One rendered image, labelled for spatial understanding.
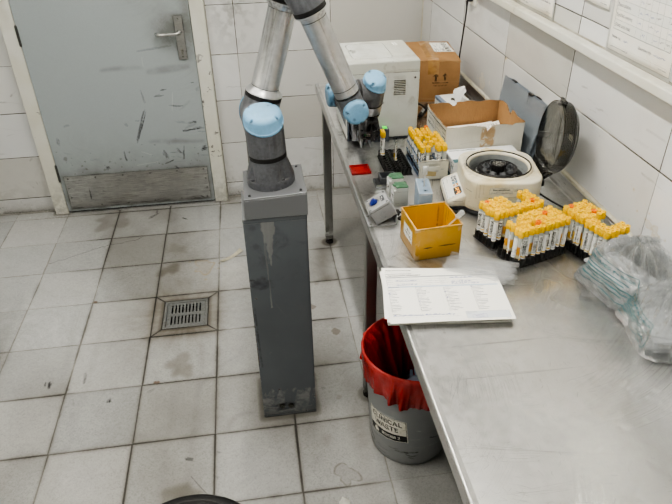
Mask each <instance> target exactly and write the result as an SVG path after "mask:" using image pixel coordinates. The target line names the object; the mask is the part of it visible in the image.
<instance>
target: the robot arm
mask: <svg viewBox="0 0 672 504"><path fill-rule="evenodd" d="M267 2H268V8H267V12H266V17H265V22H264V27H263V31H262V36H261V41H260V46H259V50H258V55H257V60H256V65H255V69H254V74H253V79H252V83H250V84H249V85H247V86H246V88H245V92H244V96H243V97H242V99H241V101H240V104H239V116H240V119H241V121H242V124H243V128H244V132H245V136H246V142H247V149H248V155H249V164H248V169H247V174H246V180H247V185H248V186H249V187H250V188H251V189H253V190H256V191H260V192H273V191H278V190H282V189H285V188H287V187H289V186H290V185H291V184H292V183H293V182H294V181H295V172H294V169H293V167H292V165H291V163H290V161H289V159H288V157H287V152H286V143H285V134H284V125H283V124H284V119H283V115H282V112H281V110H280V104H281V100H282V94H281V93H280V91H279V87H280V82H281V78H282V74H283V70H284V65H285V61H286V57H287V53H288V48H289V44H290V40H291V36H292V31H293V27H294V23H295V20H297V21H300V22H301V25H302V27H303V29H304V31H305V33H306V35H307V38H308V40H309V42H310V44H311V46H312V48H313V51H314V53H315V55H316V57H317V59H318V61H319V64H320V66H321V68H322V70H323V72H324V74H325V77H326V79H327V81H328V84H326V86H325V98H326V103H327V105H328V106H329V107H337V106H338V108H339V109H340V111H341V112H342V114H343V116H344V118H345V119H346V120H347V121H348V122H349V123H351V124H353V132H354V133H355V135H356V138H357V140H358V142H359V143H360V147H361V148H362V145H365V144H367V143H369V145H370V147H372V142H374V141H376V138H377V140H378V141H379V137H380V133H381V132H380V127H379V121H378V117H379V116H380V112H381V109H382V104H384V101H383V99H384V94H385V91H386V84H387V83H386V82H387V79H386V76H385V75H384V73H382V72H381V71H379V70H369V71H368V72H366V73H365V75H364V77H363V79H356V80H355V79H354V76H353V74H352V72H351V69H350V67H349V65H348V62H347V60H346V58H345V55H344V53H343V51H342V48H341V46H340V43H339V41H338V39H337V36H336V34H335V32H334V29H333V27H332V25H331V22H330V20H329V18H328V15H327V13H326V11H325V8H326V5H327V3H326V1H325V0H267ZM378 133H379V137H378Z"/></svg>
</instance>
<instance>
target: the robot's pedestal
mask: <svg viewBox="0 0 672 504"><path fill-rule="evenodd" d="M241 202H242V223H243V230H244V239H245V248H246V257H247V266H248V274H249V283H250V292H251V301H252V310H253V318H254V327H255V336H256V345H257V354H258V362H259V371H260V380H261V389H262V398H263V406H264V417H273V416H281V415H289V414H298V413H306V412H314V411H316V395H315V374H314V353H313V332H312V312H311V291H310V270H309V249H308V228H307V215H297V216H286V217H274V218H262V219H251V220H246V214H245V205H244V191H241Z"/></svg>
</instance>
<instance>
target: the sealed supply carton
mask: <svg viewBox="0 0 672 504"><path fill-rule="evenodd" d="M405 44H406V45H407V46H408V47H409V48H410V49H411V50H412V51H413V52H414V53H415V55H416V56H417V57H418V58H419V59H420V79H419V97H418V102H435V95H446V94H453V91H454V89H456V88H459V80H460V62H461V60H460V58H459V56H458V55H457V54H456V52H455V51H454V49H453V48H452V47H451V45H450V44H449V42H448V41H418V42H405Z"/></svg>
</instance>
